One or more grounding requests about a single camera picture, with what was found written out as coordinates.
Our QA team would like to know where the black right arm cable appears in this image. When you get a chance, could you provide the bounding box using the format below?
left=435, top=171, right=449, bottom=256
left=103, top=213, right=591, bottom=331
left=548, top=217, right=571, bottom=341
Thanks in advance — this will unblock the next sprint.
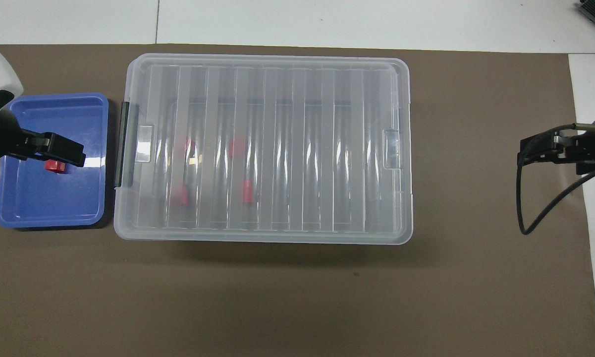
left=516, top=124, right=595, bottom=235

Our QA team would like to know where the black box latch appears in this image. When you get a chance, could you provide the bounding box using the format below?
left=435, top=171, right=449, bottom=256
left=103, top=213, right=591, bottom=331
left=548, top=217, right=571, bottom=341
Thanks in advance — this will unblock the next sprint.
left=114, top=102, right=130, bottom=188

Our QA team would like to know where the clear plastic storage box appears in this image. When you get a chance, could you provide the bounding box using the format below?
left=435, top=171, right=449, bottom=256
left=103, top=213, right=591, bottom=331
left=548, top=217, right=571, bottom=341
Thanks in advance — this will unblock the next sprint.
left=114, top=57, right=412, bottom=242

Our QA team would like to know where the blue plastic tray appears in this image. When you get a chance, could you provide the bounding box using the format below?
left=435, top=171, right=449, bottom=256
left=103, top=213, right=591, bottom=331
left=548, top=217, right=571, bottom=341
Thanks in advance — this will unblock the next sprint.
left=0, top=93, right=109, bottom=230

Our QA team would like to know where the clear plastic box lid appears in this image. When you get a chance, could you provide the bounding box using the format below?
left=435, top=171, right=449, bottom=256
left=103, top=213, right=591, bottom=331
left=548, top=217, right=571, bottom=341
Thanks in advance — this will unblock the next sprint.
left=113, top=53, right=413, bottom=244

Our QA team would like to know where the brown table mat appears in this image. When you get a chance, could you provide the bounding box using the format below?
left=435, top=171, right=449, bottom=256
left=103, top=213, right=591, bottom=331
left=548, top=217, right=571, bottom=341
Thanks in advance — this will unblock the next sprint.
left=0, top=44, right=595, bottom=357

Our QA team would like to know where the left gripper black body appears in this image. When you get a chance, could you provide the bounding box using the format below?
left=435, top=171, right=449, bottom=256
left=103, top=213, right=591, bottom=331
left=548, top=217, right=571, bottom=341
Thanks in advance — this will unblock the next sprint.
left=0, top=109, right=28, bottom=164

